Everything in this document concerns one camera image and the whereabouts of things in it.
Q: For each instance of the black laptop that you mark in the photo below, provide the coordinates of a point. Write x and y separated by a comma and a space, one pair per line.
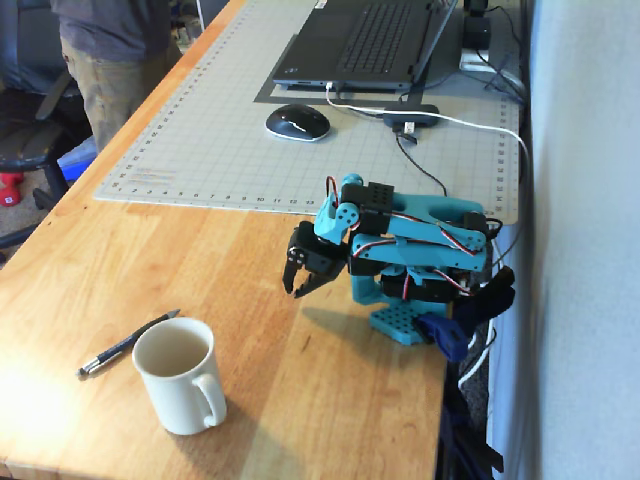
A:
370, 40

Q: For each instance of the person in grey shirt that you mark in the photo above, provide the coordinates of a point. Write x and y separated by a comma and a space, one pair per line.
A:
115, 60

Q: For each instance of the black computer mouse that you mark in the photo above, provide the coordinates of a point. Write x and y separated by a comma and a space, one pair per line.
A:
297, 122

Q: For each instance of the dark blue pen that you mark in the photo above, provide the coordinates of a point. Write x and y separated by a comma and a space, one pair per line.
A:
120, 346

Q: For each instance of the white ceramic mug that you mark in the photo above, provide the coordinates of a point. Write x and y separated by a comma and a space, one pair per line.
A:
175, 395

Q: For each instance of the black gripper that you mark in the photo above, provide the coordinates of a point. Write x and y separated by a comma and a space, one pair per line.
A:
314, 254

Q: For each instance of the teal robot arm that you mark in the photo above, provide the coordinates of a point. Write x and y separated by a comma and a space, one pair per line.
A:
430, 206

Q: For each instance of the black usb hub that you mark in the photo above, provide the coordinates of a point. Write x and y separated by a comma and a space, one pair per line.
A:
410, 115

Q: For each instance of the grey gridded cutting mat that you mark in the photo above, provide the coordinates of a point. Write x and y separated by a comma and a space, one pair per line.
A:
220, 150

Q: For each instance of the black office chair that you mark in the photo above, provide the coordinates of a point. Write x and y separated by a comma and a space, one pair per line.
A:
25, 145

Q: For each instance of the red dumbbell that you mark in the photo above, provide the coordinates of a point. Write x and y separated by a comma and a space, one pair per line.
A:
10, 190

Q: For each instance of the blue plastic bin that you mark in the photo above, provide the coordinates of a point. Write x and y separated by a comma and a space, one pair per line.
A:
77, 160

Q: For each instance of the black power adapter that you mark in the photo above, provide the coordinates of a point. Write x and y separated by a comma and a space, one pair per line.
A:
477, 32

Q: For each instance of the blue table clamp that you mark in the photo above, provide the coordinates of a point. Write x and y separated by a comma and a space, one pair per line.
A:
445, 335

